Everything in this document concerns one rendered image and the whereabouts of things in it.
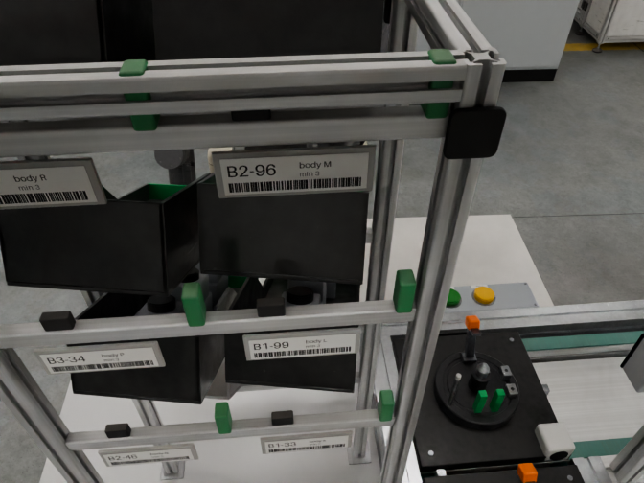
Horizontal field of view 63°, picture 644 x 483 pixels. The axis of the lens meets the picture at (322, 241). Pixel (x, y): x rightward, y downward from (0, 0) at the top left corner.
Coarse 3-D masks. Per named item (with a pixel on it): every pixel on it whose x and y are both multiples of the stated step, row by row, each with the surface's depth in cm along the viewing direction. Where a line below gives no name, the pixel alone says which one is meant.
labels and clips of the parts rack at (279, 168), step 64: (384, 0) 42; (448, 0) 32; (128, 64) 25; (448, 128) 27; (0, 192) 28; (64, 192) 28; (256, 192) 29; (320, 192) 30; (64, 320) 36; (192, 320) 37; (128, 448) 49; (192, 448) 50; (320, 448) 52
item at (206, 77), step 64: (64, 64) 25; (192, 64) 25; (256, 64) 26; (320, 64) 25; (384, 64) 25; (448, 64) 25; (384, 192) 52; (448, 192) 31; (384, 256) 58; (448, 256) 34; (0, 384) 40; (64, 448) 48
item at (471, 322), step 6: (468, 318) 89; (474, 318) 88; (468, 324) 88; (474, 324) 88; (468, 330) 89; (474, 330) 88; (468, 336) 89; (474, 336) 89; (468, 342) 90; (474, 342) 90; (468, 348) 90; (474, 348) 90; (468, 354) 91
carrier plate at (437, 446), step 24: (456, 336) 98; (480, 336) 98; (504, 336) 98; (432, 360) 94; (504, 360) 94; (528, 360) 94; (432, 384) 91; (528, 384) 91; (432, 408) 87; (528, 408) 87; (432, 432) 84; (456, 432) 84; (480, 432) 84; (504, 432) 84; (528, 432) 84; (432, 456) 82; (456, 456) 82; (480, 456) 82; (504, 456) 82; (528, 456) 82
